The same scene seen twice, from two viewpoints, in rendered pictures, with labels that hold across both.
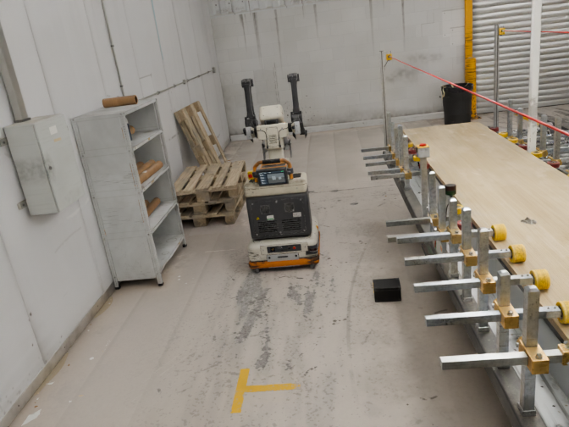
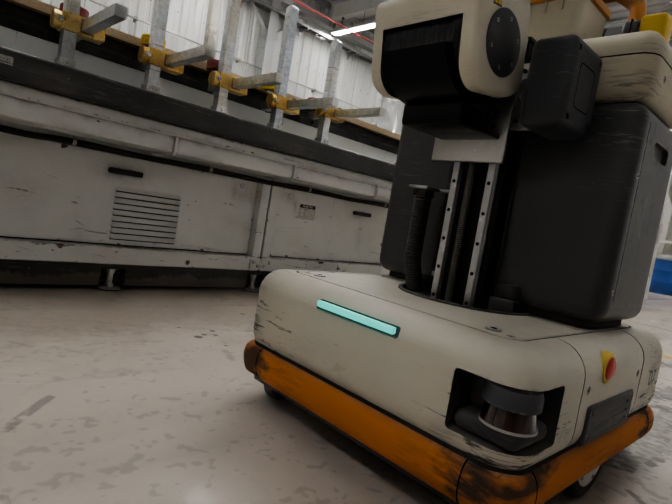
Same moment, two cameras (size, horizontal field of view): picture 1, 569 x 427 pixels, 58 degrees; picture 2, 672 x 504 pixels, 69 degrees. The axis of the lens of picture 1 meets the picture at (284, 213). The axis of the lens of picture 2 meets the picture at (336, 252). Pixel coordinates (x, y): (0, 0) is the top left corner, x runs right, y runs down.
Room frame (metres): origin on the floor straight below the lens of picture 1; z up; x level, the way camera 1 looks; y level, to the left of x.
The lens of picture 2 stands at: (5.41, 0.46, 0.41)
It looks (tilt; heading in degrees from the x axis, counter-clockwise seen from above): 4 degrees down; 219
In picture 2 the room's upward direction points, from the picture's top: 9 degrees clockwise
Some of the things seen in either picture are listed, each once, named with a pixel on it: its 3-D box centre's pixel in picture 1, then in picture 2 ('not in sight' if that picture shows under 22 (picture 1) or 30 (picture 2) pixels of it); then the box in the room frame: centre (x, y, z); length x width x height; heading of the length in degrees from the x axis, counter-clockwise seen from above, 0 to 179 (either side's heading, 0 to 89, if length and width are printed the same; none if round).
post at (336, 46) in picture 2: (406, 165); (328, 97); (3.85, -0.99, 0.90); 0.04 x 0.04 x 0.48; 84
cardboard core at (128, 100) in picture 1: (119, 101); not in sight; (4.73, 1.33, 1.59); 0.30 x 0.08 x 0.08; 84
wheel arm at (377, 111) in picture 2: (398, 175); (343, 114); (3.82, -0.92, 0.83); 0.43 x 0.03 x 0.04; 84
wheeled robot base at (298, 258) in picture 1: (285, 241); (453, 353); (4.43, 0.03, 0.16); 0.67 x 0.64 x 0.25; 173
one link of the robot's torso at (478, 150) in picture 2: not in sight; (484, 83); (4.60, 0.07, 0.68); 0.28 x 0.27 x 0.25; 83
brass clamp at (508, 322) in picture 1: (505, 313); not in sight; (1.59, -0.74, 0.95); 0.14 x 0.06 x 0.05; 174
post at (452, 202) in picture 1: (453, 242); not in sight; (2.36, -0.83, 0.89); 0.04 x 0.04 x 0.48; 84
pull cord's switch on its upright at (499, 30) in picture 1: (499, 84); not in sight; (5.03, -2.24, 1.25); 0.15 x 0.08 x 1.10; 174
